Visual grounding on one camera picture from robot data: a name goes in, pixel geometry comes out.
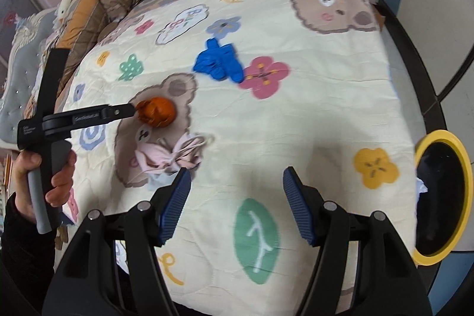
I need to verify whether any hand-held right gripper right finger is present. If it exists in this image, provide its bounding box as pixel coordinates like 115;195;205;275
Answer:
282;167;432;316

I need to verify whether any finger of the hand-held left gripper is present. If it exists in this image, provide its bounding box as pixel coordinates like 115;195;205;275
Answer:
102;102;140;120

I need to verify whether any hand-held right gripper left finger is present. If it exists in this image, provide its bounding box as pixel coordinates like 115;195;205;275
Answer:
42;168;193;316

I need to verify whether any orange plastic bag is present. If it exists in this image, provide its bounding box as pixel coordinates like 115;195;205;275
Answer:
134;96;177;127

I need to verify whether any yellow trash bin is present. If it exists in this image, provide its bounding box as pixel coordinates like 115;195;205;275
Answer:
411;130;473;267

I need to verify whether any person's left forearm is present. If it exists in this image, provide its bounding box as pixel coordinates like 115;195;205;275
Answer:
0;192;62;316

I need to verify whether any person's left hand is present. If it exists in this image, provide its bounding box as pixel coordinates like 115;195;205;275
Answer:
14;149;78;218

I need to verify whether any pink plastic bag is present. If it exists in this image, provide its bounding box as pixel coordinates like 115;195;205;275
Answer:
134;133;214;184

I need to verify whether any grey embroidered cushion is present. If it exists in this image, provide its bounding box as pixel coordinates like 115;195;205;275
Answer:
0;9;60;150

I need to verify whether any cream printed blanket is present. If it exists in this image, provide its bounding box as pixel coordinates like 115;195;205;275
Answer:
55;0;423;316

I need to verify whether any blue plastic bag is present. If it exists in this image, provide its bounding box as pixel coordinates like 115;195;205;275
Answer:
193;38;245;83

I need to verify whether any white plastic bag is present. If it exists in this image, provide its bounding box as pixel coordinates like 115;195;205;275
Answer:
416;178;431;204

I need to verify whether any black bin liner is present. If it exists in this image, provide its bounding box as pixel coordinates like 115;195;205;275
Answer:
415;141;466;257

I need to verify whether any white cabinet door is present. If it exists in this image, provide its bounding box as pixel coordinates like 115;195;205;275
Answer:
403;0;474;98

